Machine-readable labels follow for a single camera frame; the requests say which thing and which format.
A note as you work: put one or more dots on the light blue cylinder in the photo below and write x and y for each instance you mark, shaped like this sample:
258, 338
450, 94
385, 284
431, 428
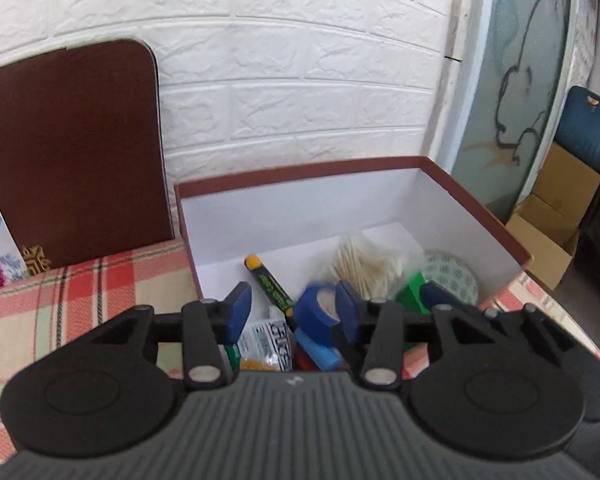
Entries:
324, 358

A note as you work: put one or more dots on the green box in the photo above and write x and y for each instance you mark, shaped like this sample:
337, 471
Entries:
409, 296

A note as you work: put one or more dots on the open cardboard box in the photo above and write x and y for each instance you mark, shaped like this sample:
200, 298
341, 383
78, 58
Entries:
547, 222

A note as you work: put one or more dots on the blue chair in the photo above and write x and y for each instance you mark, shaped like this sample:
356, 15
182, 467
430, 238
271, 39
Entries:
578, 130

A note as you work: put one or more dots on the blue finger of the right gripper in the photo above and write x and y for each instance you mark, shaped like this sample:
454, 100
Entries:
431, 294

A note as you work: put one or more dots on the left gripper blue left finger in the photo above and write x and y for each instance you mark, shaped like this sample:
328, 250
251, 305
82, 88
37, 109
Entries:
235, 310

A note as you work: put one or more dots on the brown shoe box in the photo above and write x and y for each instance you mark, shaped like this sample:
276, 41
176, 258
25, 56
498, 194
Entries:
293, 218

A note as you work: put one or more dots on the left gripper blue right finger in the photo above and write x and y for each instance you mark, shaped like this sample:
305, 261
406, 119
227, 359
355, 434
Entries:
348, 304

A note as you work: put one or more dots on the glass door with cartoon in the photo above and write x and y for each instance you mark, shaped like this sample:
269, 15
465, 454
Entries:
505, 97

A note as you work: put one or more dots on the clear bag of cotton swabs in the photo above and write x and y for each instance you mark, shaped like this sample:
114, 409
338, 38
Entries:
372, 269

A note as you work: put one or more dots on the blue tape roll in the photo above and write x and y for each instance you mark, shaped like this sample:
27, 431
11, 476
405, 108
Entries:
315, 312

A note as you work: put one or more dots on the white printed packet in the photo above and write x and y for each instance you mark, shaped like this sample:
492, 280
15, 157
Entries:
265, 345

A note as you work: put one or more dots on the red plaid bed sheet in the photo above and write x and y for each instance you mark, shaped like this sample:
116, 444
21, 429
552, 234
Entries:
40, 314

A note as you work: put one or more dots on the red tape roll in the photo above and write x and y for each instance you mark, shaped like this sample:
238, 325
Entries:
303, 362

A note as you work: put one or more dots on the green yellow marker pen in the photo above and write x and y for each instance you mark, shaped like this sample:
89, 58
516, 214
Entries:
272, 289

